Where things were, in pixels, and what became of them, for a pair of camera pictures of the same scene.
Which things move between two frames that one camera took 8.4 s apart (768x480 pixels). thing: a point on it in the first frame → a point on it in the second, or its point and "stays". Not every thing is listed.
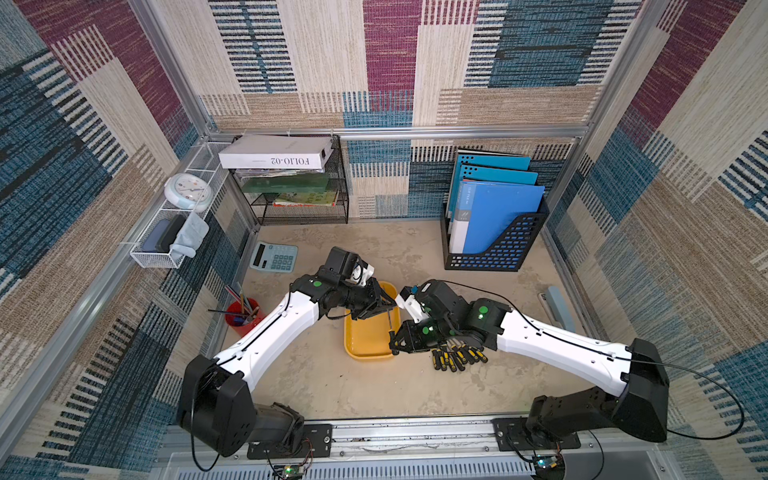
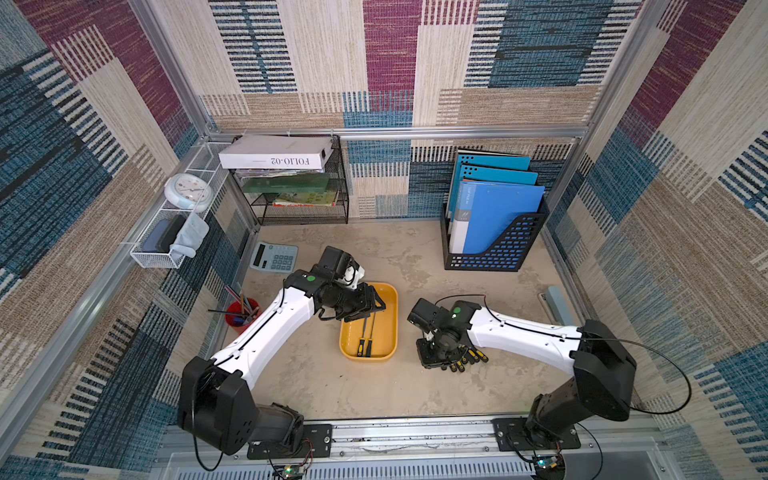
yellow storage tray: x=369 y=337 stays
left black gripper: x=375 y=303 stays
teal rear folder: x=507 y=162 stays
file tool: x=390 y=323 → x=362 y=342
